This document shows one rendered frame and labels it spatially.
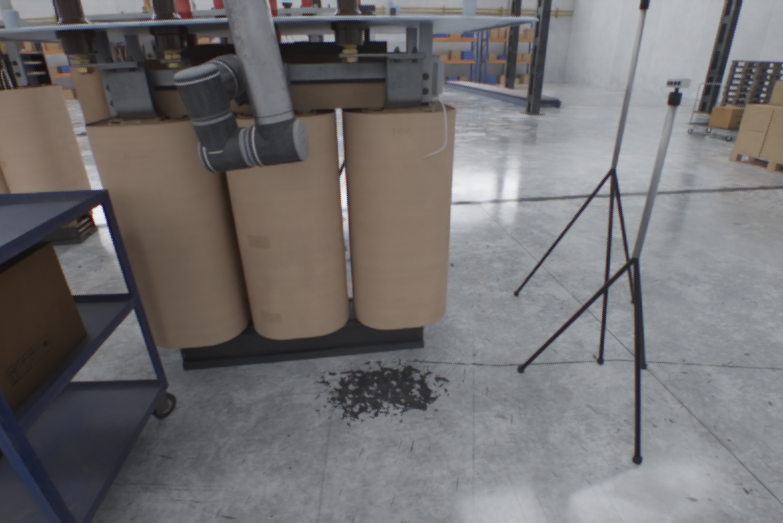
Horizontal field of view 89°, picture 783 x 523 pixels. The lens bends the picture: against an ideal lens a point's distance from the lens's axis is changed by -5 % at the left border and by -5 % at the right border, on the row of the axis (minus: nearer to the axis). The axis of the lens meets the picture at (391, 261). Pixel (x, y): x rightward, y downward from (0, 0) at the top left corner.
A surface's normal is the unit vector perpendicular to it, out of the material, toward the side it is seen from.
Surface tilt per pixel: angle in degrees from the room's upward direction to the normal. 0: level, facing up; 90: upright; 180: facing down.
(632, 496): 0
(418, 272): 90
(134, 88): 90
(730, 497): 0
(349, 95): 90
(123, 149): 90
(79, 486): 0
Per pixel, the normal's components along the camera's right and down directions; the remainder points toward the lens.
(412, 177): 0.14, 0.43
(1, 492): -0.01, -0.90
